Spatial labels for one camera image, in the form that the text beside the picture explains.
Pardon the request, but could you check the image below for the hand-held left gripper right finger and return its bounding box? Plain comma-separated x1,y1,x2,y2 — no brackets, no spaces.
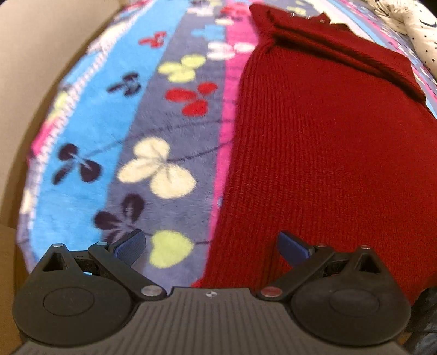
256,231,393,301

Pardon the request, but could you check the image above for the floral striped fleece blanket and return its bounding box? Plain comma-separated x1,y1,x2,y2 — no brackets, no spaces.
17,0,437,289

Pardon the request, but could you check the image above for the red knit sweater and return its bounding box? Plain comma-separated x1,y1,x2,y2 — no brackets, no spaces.
191,3,437,308

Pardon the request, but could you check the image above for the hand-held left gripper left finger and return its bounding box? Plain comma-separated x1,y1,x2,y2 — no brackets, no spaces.
31,230,168,301

